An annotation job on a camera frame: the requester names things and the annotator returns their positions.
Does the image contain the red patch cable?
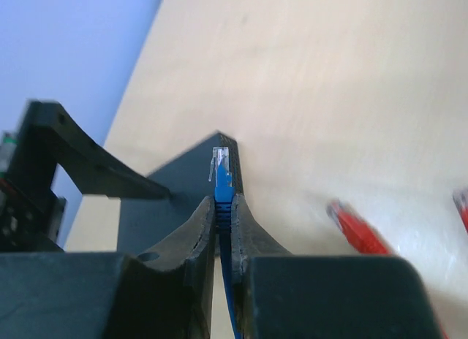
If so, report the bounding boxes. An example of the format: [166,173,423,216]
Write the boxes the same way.
[452,187,468,234]
[326,199,449,339]

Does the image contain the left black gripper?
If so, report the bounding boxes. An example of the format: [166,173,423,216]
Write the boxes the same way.
[1,100,170,252]

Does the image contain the blue patch cable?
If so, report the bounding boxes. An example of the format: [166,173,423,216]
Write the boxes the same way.
[207,145,244,339]

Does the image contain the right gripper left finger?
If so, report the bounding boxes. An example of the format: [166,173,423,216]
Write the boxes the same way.
[102,197,216,338]

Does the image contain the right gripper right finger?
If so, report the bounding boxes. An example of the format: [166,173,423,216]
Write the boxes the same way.
[230,194,292,338]

